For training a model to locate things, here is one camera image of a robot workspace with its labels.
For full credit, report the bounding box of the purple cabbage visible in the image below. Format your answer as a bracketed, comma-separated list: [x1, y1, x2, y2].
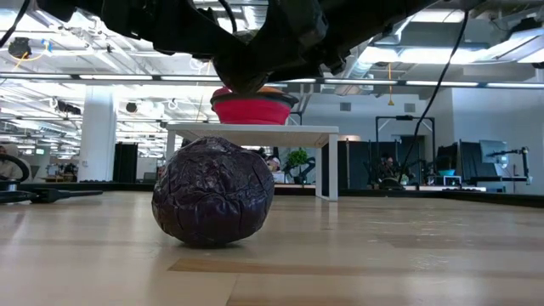
[150, 135, 276, 248]

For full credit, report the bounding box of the white perforated shelf riser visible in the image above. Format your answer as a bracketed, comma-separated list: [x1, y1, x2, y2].
[164, 122, 340, 202]

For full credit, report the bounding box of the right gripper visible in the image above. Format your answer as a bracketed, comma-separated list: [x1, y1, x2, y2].
[265, 0, 337, 82]

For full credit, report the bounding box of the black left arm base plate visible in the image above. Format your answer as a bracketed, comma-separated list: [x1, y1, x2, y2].
[0, 181, 38, 204]

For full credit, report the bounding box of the black aluminium frame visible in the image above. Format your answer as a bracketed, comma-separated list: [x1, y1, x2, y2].
[0, 181, 544, 209]

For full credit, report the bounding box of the green background plant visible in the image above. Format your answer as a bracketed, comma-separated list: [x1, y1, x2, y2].
[286, 148, 309, 169]

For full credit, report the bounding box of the black cable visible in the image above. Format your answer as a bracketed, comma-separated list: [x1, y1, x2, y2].
[0, 153, 31, 184]
[0, 0, 31, 48]
[397, 8, 471, 182]

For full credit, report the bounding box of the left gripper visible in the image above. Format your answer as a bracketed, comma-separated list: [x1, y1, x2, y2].
[190, 40, 273, 95]

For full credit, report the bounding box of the black partition panel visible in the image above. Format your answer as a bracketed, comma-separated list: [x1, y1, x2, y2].
[112, 142, 139, 184]

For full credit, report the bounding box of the black ceiling camera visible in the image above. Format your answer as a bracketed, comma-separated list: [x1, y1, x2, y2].
[7, 37, 33, 60]

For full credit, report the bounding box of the ceiling light strip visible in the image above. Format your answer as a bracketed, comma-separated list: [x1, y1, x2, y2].
[160, 75, 222, 82]
[405, 80, 479, 88]
[325, 78, 399, 85]
[79, 74, 153, 82]

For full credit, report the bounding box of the black knife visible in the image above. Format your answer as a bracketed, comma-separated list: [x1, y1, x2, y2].
[30, 188, 104, 204]

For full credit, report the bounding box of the monitor on arm mount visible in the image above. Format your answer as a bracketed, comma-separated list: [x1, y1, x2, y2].
[479, 139, 532, 184]

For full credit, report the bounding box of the black background rig frame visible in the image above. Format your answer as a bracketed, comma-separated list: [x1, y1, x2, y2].
[375, 114, 437, 184]

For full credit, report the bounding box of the yellow hanging cord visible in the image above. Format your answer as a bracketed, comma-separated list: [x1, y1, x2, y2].
[386, 62, 395, 107]

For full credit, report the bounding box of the red collapsible bowl grey rim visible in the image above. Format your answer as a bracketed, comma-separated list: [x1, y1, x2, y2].
[209, 86, 300, 126]

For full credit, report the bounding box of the white column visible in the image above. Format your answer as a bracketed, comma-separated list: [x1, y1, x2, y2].
[77, 86, 118, 183]

